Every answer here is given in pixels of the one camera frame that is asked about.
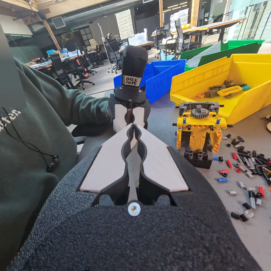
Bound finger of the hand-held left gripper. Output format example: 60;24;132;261
113;104;131;134
133;107;147;129

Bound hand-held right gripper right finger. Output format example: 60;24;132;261
134;123;189;193

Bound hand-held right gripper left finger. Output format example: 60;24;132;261
79;123;135;193

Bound person's left forearm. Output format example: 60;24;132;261
61;88;112;127

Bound yellow lego vehicle model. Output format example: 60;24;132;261
172;102;233;169

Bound pile of loose lego pieces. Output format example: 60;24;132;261
221;133;271;209

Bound heap of assorted lego parts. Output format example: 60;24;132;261
196;80;251;99

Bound blue plastic bin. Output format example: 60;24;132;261
113;59;187;104

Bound black office chair red accents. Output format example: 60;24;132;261
69;43;96;91

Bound black cart white bags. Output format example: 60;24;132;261
158;37;177;60

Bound whiteboard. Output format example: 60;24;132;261
115;9;135;41

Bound person's green sweatshirt torso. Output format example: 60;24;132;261
0;58;77;266

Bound bubble wrap sheet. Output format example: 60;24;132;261
186;40;222;68

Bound cluttered wooden office desk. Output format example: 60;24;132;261
24;48;101;71

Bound yellow plastic bin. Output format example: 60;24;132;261
170;53;271;125

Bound green plastic bin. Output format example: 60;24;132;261
180;40;265;72

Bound black wired earbuds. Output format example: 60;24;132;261
2;107;60;173

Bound wooden support post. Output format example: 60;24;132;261
159;0;165;28
190;0;201;28

